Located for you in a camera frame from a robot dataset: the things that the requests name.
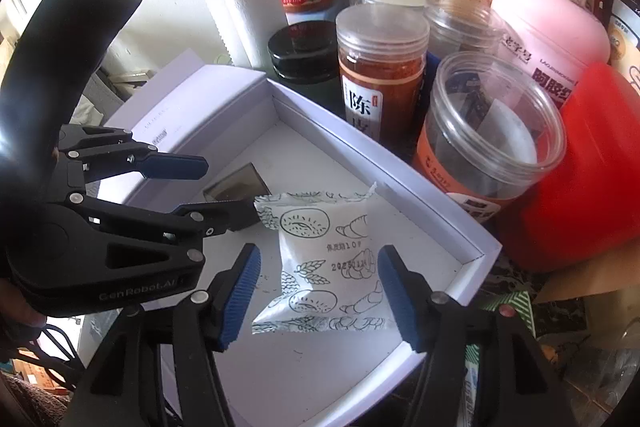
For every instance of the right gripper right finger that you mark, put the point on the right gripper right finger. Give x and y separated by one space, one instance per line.
515 384

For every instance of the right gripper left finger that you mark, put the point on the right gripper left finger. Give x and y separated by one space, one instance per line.
206 323

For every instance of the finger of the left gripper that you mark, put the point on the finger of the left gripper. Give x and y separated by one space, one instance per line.
187 224
103 152

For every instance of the white printed snack packet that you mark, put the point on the white printed snack packet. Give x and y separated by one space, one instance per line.
329 271

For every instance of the left hand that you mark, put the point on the left hand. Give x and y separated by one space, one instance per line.
19 320

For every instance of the white blue medicine box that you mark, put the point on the white blue medicine box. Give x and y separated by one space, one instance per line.
469 389

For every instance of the white open gift box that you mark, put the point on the white open gift box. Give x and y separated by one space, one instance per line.
318 346

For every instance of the brown kraft pouch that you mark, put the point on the brown kraft pouch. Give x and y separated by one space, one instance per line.
613 270

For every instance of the white paper roll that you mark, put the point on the white paper roll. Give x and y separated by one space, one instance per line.
245 27

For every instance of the red plastic canister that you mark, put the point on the red plastic canister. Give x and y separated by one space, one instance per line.
590 202

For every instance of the black lid jar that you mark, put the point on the black lid jar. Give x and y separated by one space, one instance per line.
304 59

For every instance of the spice jar brown contents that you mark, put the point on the spice jar brown contents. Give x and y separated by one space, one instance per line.
381 51

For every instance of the clear jar orange label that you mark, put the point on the clear jar orange label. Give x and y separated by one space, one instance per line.
490 133

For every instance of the pink white bottle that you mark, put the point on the pink white bottle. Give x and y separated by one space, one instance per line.
553 41

